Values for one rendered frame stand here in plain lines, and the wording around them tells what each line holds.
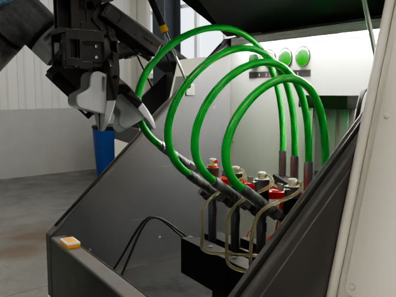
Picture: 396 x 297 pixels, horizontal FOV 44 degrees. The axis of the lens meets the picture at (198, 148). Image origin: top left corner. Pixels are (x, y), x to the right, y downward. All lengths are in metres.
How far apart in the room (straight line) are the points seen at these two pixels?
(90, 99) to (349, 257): 0.45
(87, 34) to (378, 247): 0.51
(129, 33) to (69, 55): 0.10
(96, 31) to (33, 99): 7.04
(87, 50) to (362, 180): 0.45
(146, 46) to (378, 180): 0.40
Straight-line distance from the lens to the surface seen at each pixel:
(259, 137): 1.36
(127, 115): 0.92
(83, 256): 1.10
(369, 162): 0.78
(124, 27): 0.79
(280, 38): 1.26
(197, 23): 7.26
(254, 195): 0.80
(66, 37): 0.74
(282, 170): 1.17
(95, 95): 0.77
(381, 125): 0.78
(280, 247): 0.73
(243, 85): 1.41
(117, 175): 1.29
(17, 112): 7.69
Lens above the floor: 1.30
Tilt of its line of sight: 7 degrees down
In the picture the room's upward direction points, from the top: straight up
